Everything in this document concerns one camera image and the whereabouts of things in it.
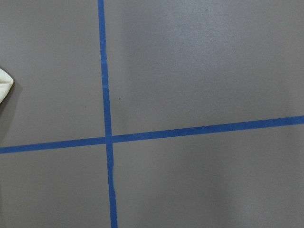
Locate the blue tape line lengthwise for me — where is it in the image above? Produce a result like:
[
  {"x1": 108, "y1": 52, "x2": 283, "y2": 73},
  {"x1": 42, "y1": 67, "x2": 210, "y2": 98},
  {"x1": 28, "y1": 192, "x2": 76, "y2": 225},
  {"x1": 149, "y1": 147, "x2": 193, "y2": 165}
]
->
[{"x1": 98, "y1": 0, "x2": 118, "y2": 228}]

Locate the blue tape line crosswise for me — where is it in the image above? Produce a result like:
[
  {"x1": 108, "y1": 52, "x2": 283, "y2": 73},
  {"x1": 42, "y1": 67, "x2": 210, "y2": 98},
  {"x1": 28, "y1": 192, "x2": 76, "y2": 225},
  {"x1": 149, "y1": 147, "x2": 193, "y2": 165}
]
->
[{"x1": 0, "y1": 115, "x2": 304, "y2": 154}]

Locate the cream long-sleeve printed shirt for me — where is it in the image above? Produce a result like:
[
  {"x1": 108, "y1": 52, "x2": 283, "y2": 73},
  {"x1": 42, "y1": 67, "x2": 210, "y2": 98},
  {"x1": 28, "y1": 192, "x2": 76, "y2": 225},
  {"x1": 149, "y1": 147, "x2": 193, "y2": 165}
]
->
[{"x1": 0, "y1": 69, "x2": 14, "y2": 103}]

